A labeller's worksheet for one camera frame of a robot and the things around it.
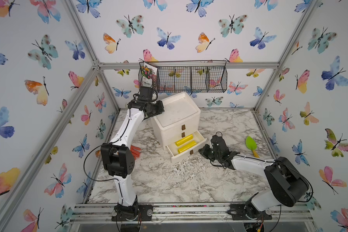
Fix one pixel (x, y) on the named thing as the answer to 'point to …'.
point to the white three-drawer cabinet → (176, 108)
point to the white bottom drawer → (200, 139)
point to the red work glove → (135, 151)
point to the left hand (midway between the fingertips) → (164, 108)
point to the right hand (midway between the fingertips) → (198, 148)
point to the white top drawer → (178, 127)
